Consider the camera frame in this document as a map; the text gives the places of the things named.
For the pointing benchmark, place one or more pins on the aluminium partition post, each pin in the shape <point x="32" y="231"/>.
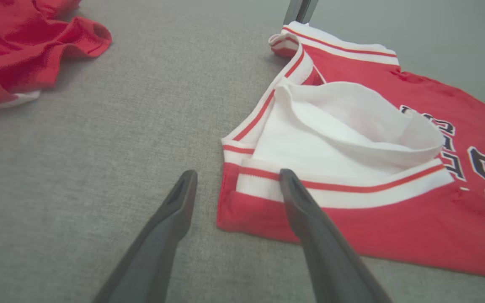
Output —
<point x="299" y="10"/>

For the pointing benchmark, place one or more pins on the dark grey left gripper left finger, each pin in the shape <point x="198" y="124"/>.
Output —
<point x="150" y="265"/>

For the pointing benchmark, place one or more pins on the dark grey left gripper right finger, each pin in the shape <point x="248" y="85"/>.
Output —
<point x="331" y="269"/>

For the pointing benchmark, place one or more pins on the red basketball jersey white trim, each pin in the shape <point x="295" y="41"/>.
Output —
<point x="394" y="227"/>

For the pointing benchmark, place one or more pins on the red shorts white waistband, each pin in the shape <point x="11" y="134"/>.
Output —
<point x="15" y="54"/>

